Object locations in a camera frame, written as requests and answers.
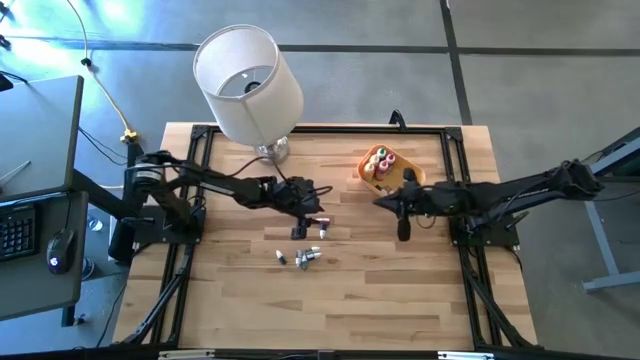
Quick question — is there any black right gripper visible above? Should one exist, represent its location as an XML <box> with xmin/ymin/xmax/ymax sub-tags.
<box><xmin>374</xmin><ymin>168</ymin><xmax>441</xmax><ymax>242</ymax></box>

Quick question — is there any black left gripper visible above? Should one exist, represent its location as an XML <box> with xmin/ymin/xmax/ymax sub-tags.
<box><xmin>269</xmin><ymin>175</ymin><xmax>324</xmax><ymax>240</ymax></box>

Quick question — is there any beige plastic basket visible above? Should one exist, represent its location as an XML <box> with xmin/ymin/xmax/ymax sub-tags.
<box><xmin>356</xmin><ymin>143</ymin><xmax>428</xmax><ymax>197</ymax></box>

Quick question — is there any white shade silver table lamp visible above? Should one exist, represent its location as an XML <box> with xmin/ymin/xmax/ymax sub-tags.
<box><xmin>192</xmin><ymin>23</ymin><xmax>305</xmax><ymax>166</ymax></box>

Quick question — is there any grey metal table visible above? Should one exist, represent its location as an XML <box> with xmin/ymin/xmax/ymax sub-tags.
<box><xmin>581</xmin><ymin>127</ymin><xmax>640</xmax><ymax>294</ymax></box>

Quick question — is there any black computer mouse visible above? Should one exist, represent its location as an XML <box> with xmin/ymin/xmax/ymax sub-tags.
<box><xmin>45</xmin><ymin>228</ymin><xmax>77</xmax><ymax>276</ymax></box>

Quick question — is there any grey office desk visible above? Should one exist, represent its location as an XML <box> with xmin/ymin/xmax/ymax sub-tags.
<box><xmin>0</xmin><ymin>74</ymin><xmax>90</xmax><ymax>322</ymax></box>

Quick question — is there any black keyboard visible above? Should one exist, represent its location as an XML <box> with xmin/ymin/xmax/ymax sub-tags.
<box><xmin>0</xmin><ymin>203</ymin><xmax>39</xmax><ymax>263</ymax></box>

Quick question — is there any yellow floor cable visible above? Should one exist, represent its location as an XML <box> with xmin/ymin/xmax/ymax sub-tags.
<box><xmin>64</xmin><ymin>0</ymin><xmax>141</xmax><ymax>145</ymax></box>

